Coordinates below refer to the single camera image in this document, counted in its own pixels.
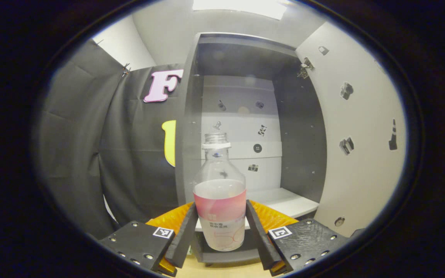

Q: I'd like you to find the grey cabinet door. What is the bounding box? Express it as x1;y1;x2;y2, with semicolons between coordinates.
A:
295;21;407;238

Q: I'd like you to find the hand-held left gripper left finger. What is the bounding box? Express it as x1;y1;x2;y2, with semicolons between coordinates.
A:
98;201;200;278

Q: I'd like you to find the metal door hinge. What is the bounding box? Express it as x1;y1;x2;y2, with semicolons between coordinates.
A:
297;57;316;80

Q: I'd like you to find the dark grey cabinet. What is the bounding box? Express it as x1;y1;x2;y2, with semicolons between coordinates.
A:
175;32;328;268

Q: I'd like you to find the black backdrop cloth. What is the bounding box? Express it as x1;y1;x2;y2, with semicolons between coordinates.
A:
33;39;187;241

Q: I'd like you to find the clear bottle with pink label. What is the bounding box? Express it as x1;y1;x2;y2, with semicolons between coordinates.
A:
192;132;247;253

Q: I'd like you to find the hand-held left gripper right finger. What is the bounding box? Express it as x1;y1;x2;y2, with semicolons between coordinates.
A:
245;199;350;277

